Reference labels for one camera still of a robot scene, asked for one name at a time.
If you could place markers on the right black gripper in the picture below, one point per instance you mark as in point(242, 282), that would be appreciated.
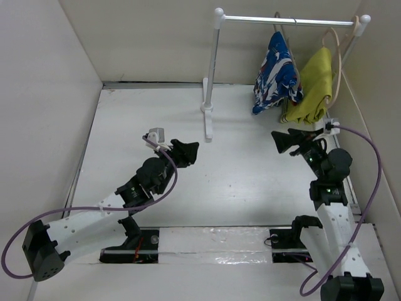
point(284, 141)

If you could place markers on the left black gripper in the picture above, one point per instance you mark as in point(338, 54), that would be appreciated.
point(184, 153)

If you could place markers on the blue white red patterned trousers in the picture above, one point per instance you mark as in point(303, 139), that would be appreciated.
point(277, 78)

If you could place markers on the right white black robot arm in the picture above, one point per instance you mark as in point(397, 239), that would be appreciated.
point(329, 237)

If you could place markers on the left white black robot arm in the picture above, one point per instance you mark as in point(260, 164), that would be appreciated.
point(49, 247)

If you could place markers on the beige wooden hanger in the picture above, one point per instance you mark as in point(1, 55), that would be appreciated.
point(336, 75)

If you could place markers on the white garment rack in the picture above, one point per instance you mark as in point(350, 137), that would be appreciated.
point(358, 25)

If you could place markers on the yellow green shorts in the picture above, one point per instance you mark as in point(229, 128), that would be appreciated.
point(316, 82)

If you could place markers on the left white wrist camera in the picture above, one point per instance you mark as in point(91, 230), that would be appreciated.
point(155, 139)

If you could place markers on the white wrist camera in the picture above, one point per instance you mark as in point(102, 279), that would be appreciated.
point(155, 139)
point(327, 127)

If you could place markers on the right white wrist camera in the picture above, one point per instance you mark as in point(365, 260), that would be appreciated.
point(327, 127)

